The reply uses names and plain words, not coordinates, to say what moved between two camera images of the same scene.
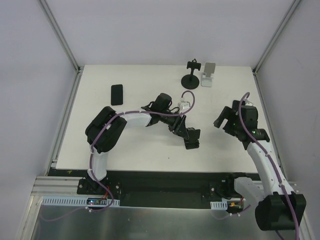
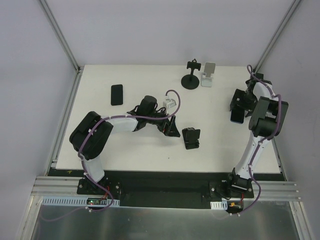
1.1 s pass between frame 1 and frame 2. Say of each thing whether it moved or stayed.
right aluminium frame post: stayed
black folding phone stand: stayed
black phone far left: stayed
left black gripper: moved
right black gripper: moved
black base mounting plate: stayed
